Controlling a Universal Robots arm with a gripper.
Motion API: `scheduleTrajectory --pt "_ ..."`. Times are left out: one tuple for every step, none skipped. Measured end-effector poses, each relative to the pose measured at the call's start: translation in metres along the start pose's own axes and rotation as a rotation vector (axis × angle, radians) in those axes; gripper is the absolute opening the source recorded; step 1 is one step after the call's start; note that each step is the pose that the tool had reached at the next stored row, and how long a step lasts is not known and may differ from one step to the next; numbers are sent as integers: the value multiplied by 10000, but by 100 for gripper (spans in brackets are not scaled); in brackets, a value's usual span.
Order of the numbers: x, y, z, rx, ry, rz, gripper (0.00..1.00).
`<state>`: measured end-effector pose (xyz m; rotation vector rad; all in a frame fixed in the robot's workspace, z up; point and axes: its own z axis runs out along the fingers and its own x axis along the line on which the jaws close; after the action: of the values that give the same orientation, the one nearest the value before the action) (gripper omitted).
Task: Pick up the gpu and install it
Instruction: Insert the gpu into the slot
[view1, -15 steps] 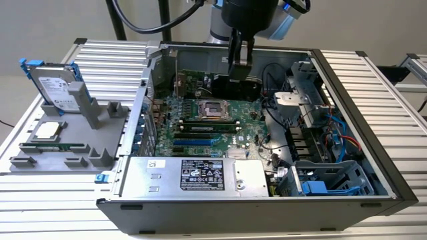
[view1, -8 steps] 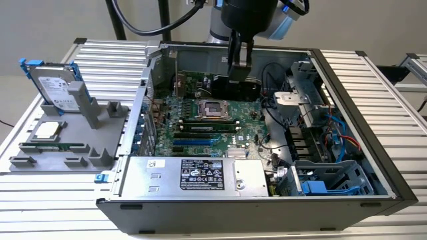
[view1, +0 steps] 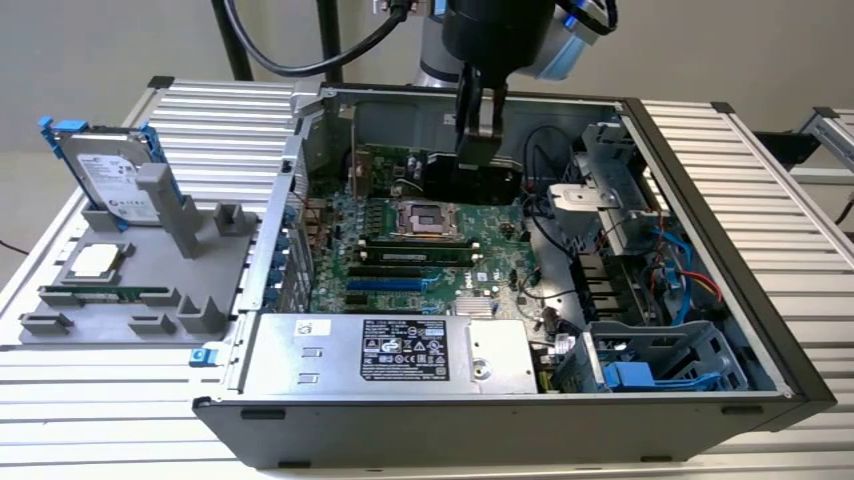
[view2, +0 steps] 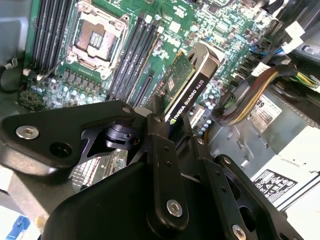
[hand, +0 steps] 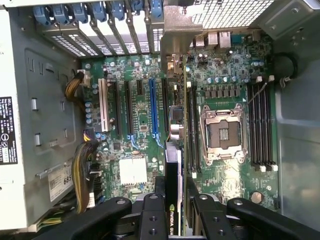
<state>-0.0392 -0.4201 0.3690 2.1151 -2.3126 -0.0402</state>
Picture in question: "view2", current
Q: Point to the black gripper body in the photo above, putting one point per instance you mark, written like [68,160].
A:
[105,205]

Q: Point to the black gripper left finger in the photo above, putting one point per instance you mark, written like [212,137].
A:
[62,125]

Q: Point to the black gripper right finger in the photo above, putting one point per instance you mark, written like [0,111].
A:
[212,175]

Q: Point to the graphics card black cooler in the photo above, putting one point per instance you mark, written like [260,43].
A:
[187,102]

